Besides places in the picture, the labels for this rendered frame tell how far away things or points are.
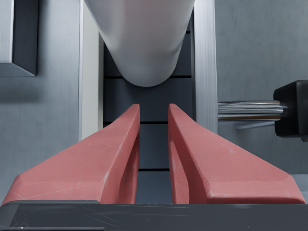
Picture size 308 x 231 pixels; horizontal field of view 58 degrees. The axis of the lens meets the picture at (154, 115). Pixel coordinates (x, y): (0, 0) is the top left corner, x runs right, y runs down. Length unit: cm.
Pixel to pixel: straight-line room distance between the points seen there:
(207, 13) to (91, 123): 10
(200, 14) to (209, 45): 2
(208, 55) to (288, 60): 17
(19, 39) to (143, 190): 17
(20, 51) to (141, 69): 14
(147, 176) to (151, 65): 10
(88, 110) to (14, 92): 13
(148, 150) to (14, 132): 14
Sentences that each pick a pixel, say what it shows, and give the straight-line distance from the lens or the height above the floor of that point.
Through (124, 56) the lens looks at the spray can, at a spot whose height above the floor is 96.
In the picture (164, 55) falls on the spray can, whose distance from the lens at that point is 16.
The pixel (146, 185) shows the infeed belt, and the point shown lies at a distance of 23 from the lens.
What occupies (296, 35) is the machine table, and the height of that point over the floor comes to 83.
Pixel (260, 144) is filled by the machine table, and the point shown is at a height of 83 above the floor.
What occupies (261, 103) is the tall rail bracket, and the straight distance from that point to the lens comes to 16.
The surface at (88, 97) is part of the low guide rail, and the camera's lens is 20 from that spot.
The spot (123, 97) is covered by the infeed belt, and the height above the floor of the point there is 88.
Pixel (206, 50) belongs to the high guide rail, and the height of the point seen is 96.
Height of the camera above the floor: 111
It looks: 85 degrees down
